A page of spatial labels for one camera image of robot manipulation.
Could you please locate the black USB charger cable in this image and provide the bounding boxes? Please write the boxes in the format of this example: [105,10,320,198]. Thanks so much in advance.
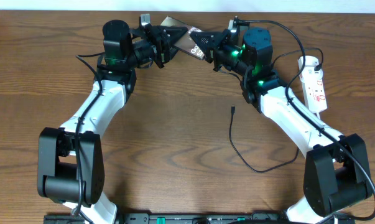
[229,47,324,174]

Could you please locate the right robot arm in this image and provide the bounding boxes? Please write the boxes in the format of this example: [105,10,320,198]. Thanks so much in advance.
[190,27,375,223]

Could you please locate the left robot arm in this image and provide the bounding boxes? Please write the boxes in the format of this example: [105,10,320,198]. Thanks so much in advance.
[37,20,188,223]

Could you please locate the white power strip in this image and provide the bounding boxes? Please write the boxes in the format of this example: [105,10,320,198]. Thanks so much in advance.
[298,55,327,115]

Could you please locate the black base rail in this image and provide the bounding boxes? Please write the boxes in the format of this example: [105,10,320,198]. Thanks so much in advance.
[43,212,354,224]

